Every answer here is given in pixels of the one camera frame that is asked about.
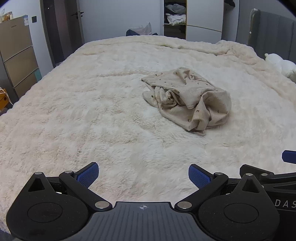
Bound translucent plastic bag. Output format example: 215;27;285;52
136;22;152;36

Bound white folded clothes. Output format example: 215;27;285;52
165;14;187;25

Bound orange box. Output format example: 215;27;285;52
0;88;9;112

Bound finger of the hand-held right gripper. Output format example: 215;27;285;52
282;150;296;164
239;164;296;184

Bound jar with orange contents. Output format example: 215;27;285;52
1;11;13;23

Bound beige printed shirt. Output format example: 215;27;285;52
141;67;232;136

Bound dark door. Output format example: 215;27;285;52
40;0;85;67

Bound grey headboard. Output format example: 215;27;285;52
247;9;296;62

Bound cream fluffy blanket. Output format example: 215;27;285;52
0;35;296;234

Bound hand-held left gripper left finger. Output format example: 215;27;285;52
27;162;111;211

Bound white cable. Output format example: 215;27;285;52
0;89;14;109

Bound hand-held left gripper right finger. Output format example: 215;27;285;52
174;164;266;212

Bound white wardrobe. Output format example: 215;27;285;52
159;0;241;43

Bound white plush toy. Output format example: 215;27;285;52
264;53;296;83

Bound beige refrigerator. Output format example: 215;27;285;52
0;14;40;99

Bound grey folded clothes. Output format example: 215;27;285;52
165;3;186;14

